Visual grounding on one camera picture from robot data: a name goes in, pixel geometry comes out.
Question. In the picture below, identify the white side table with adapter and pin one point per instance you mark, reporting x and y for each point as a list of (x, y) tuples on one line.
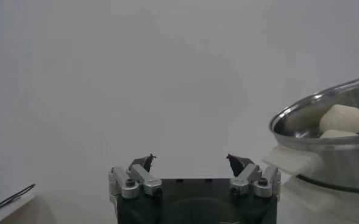
[(2, 214)]

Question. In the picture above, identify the white steamed baozi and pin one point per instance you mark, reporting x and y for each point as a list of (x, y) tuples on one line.
[(337, 134), (343, 118)]

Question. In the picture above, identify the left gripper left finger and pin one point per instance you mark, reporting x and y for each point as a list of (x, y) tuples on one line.
[(136, 179)]

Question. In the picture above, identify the white electric cooking pot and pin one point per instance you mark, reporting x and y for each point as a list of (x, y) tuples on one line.
[(295, 159)]

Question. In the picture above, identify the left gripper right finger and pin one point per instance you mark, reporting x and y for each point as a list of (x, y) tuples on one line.
[(252, 179)]

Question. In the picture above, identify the perforated steel steamer basket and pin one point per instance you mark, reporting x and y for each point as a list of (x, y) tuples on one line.
[(334, 161)]

